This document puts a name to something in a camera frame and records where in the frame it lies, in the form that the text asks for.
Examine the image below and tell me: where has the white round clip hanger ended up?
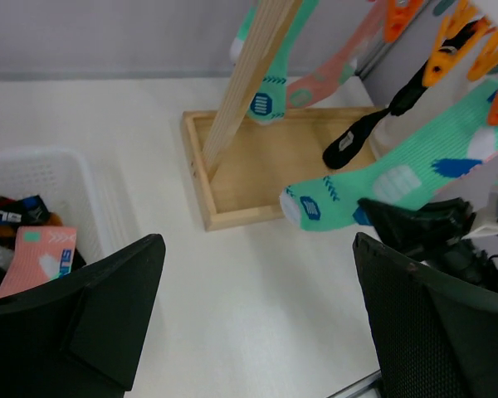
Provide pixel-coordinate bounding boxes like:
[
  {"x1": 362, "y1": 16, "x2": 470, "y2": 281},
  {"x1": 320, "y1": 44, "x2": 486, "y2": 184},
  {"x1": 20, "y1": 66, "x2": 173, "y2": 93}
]
[{"x1": 364, "y1": 0, "x2": 498, "y2": 126}]

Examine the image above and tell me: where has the pink sock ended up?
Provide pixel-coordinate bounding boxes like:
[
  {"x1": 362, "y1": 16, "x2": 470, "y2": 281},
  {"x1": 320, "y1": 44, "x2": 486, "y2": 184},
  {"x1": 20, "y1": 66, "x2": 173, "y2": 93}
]
[
  {"x1": 286, "y1": 1, "x2": 387, "y2": 109},
  {"x1": 0, "y1": 226, "x2": 76, "y2": 299}
]

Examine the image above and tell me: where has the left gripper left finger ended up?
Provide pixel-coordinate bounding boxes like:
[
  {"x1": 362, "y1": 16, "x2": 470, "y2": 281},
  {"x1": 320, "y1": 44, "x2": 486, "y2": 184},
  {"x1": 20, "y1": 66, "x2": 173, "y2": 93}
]
[{"x1": 0, "y1": 234, "x2": 165, "y2": 397}]

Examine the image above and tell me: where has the teal sock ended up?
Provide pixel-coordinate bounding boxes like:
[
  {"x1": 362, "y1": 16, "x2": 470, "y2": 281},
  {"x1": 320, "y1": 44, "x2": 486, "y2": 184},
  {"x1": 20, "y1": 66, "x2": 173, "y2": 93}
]
[
  {"x1": 280, "y1": 80, "x2": 498, "y2": 231},
  {"x1": 247, "y1": 0, "x2": 320, "y2": 125}
]

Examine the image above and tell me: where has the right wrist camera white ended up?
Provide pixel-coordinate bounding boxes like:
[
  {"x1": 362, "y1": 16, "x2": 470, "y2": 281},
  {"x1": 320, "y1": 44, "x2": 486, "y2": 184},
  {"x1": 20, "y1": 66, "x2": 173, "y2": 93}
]
[{"x1": 464, "y1": 183, "x2": 498, "y2": 239}]

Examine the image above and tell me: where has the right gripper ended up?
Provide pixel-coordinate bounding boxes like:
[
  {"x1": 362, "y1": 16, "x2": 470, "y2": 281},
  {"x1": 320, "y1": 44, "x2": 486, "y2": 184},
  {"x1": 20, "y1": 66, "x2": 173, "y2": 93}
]
[{"x1": 356, "y1": 198, "x2": 498, "y2": 293}]

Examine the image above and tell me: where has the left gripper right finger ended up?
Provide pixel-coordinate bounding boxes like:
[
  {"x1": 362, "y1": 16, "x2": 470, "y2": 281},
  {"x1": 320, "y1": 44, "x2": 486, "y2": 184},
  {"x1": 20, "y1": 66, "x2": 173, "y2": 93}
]
[{"x1": 353, "y1": 233, "x2": 498, "y2": 397}]

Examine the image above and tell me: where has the wooden clothes rack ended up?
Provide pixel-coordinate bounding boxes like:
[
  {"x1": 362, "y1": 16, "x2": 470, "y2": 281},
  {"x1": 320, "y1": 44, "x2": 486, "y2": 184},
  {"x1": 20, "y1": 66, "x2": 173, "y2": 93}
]
[{"x1": 181, "y1": 1, "x2": 374, "y2": 231}]

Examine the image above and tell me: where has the pink sock front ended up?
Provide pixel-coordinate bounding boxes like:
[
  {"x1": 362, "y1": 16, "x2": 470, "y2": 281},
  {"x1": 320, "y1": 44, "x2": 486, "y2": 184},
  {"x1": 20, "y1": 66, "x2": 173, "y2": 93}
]
[{"x1": 0, "y1": 226, "x2": 76, "y2": 299}]

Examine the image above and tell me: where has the pink sock rear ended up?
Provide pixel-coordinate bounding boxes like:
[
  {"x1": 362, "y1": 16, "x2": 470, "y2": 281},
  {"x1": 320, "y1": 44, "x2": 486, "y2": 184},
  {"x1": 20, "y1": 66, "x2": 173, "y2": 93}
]
[{"x1": 286, "y1": 1, "x2": 387, "y2": 109}]

